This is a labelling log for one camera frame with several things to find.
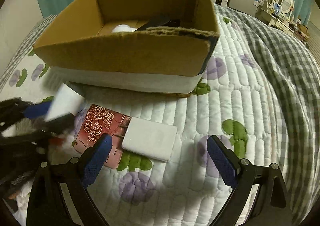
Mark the silver mini fridge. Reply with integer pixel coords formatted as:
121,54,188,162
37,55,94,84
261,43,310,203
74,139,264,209
228,0,258,17

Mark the white floral quilted mat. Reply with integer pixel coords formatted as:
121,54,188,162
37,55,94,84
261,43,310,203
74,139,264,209
0,13,291,226

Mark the red rose pattern card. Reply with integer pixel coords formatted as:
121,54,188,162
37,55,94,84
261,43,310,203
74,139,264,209
73,104,131,169

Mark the large white cylinder bottle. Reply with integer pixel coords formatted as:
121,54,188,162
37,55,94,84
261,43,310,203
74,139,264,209
111,24,137,33

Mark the brown cardboard box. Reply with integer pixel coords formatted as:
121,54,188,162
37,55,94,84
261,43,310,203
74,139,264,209
33,0,220,95

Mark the black remote control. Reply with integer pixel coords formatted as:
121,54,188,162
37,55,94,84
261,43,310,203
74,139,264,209
136,17,181,31

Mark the grey checkered bed blanket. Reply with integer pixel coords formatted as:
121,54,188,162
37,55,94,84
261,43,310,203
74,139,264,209
0,3,320,226

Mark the white jar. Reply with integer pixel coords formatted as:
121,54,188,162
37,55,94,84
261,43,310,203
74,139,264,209
44,84,85,122

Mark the white dressing table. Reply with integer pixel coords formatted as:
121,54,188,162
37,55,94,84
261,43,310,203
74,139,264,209
255,7,309,48

